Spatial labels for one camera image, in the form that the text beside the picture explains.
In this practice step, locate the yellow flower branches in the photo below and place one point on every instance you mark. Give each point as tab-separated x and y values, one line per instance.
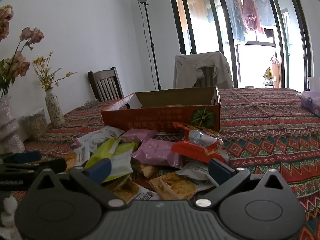
46	83

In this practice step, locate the black sliding door frame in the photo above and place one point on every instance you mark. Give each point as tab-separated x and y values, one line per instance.
309	55

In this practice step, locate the white lace doily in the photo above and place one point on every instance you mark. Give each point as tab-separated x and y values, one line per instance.
92	102

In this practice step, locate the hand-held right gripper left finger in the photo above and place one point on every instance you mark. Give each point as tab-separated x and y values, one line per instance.
98	170

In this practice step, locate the slender floral vase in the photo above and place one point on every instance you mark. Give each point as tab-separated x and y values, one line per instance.
53	110

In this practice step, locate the brown narrow cabinet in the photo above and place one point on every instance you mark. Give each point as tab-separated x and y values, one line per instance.
276	72

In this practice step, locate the beige hanging garment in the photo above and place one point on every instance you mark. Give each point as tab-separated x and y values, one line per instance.
198	5

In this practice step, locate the beige jacket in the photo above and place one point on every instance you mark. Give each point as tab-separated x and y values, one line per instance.
187	67

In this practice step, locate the red snack packet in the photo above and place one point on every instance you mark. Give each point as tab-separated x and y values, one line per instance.
197	152

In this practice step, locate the cracker packet with white label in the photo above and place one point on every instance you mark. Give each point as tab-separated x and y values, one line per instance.
80	156

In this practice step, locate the pink snack packet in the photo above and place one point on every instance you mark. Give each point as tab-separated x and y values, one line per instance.
157	152
138	135

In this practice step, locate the grey-blue hanging garment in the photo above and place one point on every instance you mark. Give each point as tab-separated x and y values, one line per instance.
267	12

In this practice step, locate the orange cardboard box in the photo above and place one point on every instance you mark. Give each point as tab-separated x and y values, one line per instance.
155	117

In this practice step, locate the yellow pointed object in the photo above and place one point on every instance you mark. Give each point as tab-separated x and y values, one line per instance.
268	73

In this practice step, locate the white plush toy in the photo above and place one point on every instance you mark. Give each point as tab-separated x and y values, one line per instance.
10	205

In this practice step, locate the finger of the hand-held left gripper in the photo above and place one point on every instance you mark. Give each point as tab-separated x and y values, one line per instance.
25	157
50	166

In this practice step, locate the purple tissue pack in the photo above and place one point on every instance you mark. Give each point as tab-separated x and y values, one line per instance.
311	102

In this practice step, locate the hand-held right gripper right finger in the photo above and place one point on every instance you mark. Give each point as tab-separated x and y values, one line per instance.
220	171

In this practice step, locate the silver foil snack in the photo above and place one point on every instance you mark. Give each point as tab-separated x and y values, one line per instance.
198	137

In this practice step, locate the dark wooden chair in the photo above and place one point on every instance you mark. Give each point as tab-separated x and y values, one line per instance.
105	85

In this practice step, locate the patterned tablecloth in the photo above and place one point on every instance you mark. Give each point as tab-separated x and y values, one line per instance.
262	135

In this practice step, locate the pink flower bouquet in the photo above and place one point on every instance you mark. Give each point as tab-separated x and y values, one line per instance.
17	65

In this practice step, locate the blue hanging garment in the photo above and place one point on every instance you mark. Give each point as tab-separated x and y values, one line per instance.
235	17

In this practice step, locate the glass jar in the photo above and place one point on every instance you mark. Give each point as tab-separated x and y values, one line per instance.
35	125

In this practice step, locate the green and white snack packet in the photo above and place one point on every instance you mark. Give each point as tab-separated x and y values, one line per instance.
120	162

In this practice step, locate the white textured vase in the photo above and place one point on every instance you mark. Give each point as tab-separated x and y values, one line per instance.
8	130

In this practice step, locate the maroon hanging garment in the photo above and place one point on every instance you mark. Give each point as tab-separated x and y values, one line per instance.
251	15

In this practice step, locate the white translucent snack packet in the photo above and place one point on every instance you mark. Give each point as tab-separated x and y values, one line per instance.
97	137

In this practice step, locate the wooden chair under jacket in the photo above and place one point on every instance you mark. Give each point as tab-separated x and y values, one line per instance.
206	76

